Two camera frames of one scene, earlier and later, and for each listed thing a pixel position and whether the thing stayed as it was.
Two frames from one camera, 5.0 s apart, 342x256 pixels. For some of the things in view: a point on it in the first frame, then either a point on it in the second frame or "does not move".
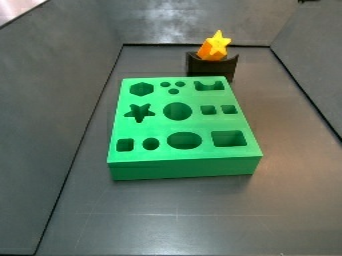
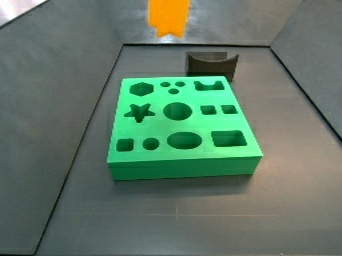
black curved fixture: (209, 68) does not move
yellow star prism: (212, 49) → (167, 16)
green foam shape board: (179, 127) does not move
